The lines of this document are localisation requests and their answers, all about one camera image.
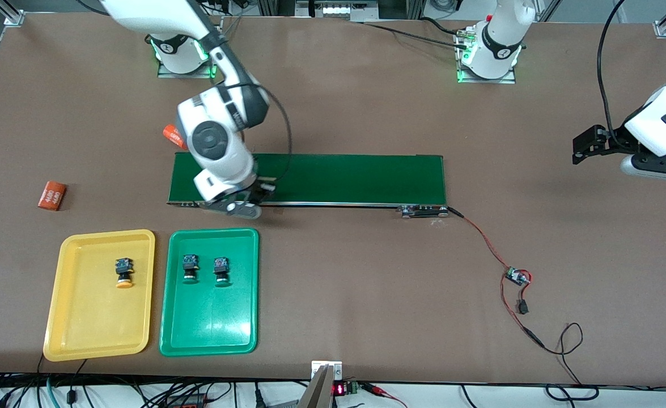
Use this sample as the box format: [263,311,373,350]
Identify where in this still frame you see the green plastic tray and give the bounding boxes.
[158,228,260,358]

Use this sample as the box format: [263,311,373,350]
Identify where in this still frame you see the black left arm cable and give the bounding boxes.
[596,0,628,142]

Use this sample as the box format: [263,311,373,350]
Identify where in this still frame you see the silver camera mount bracket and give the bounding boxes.
[298,360,343,408]

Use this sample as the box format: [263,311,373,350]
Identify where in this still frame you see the black table cable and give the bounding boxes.
[361,16,469,49]

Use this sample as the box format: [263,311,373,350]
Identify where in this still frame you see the red and black wire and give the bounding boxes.
[448,207,546,349]

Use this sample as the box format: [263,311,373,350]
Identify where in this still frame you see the yellow mushroom push button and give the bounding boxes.
[114,258,135,290]

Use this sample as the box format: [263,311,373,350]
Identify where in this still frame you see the yellow plastic tray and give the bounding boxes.
[43,229,156,362]

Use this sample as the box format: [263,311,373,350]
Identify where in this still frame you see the looped black cable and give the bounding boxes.
[540,322,601,402]

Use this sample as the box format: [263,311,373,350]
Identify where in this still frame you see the red test lead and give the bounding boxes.
[361,382,408,408]

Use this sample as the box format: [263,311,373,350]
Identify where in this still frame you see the green mushroom push button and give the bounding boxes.
[213,256,231,288]
[181,254,199,285]

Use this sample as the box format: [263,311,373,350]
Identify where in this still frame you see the silver box with lights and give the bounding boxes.
[296,0,380,22]

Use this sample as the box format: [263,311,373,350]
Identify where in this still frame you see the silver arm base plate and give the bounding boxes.
[157,17,223,79]
[456,28,517,84]

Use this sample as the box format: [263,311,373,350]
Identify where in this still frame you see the orange 4680 battery cylinder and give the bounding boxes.
[163,124,186,150]
[37,181,67,211]

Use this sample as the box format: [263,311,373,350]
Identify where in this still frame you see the green conveyor belt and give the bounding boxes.
[167,151,449,219]

